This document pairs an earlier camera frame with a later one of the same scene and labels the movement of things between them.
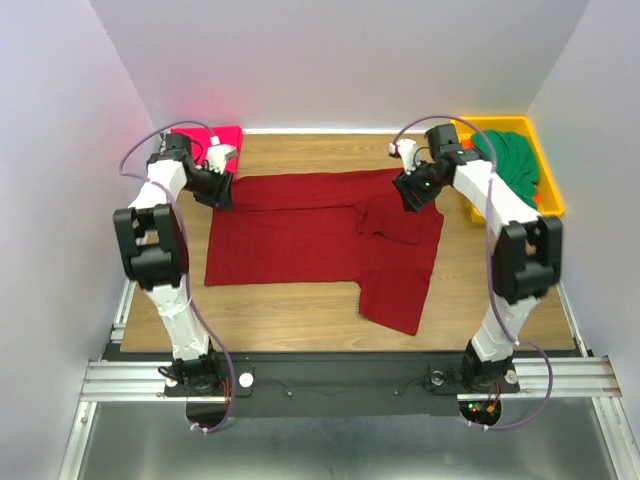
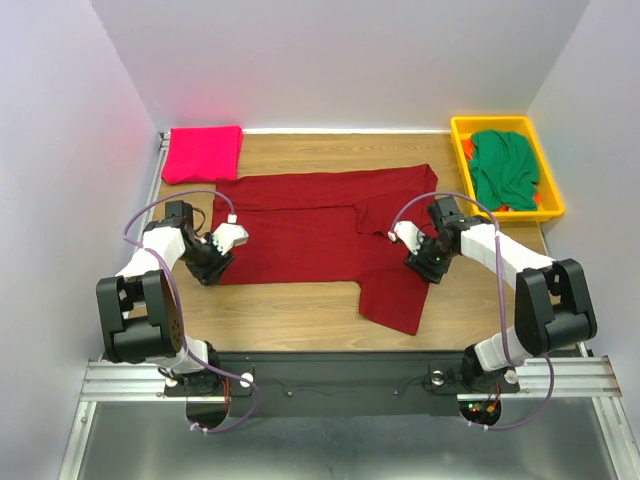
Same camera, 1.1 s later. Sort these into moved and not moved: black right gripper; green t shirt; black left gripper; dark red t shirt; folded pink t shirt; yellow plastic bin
Moved: black right gripper; black left gripper
Not moved: dark red t shirt; yellow plastic bin; folded pink t shirt; green t shirt
